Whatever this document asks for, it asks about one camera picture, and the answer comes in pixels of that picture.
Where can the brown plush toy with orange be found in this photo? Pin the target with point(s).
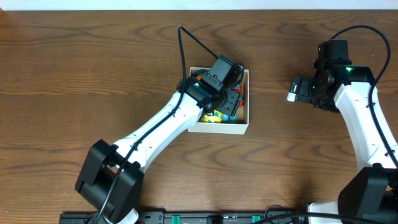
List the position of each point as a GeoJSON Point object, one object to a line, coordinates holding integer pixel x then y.
{"type": "Point", "coordinates": [199, 73]}

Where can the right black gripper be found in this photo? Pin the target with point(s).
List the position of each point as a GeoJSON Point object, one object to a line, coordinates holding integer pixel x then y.
{"type": "Point", "coordinates": [306, 84]}

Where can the yellow ball with blue marks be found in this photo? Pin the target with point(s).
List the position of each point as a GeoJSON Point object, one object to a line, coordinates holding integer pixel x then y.
{"type": "Point", "coordinates": [213, 117]}

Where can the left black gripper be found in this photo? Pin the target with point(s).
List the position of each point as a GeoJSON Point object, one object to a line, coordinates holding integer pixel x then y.
{"type": "Point", "coordinates": [233, 101]}

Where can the orange blue toy duck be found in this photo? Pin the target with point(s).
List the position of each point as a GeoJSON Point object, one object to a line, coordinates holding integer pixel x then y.
{"type": "Point", "coordinates": [230, 119]}

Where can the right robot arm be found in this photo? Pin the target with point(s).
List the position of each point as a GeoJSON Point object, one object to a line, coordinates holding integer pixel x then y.
{"type": "Point", "coordinates": [341, 87]}

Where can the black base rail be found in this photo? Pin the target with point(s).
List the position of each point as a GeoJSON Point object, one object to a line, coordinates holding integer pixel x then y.
{"type": "Point", "coordinates": [189, 218]}

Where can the red toy fire truck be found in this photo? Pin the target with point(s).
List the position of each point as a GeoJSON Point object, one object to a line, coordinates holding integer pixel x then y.
{"type": "Point", "coordinates": [239, 89]}

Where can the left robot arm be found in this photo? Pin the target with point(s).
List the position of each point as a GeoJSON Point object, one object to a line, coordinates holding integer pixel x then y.
{"type": "Point", "coordinates": [112, 175]}

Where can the white cardboard box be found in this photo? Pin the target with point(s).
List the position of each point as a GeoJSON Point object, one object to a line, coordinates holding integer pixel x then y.
{"type": "Point", "coordinates": [239, 126]}

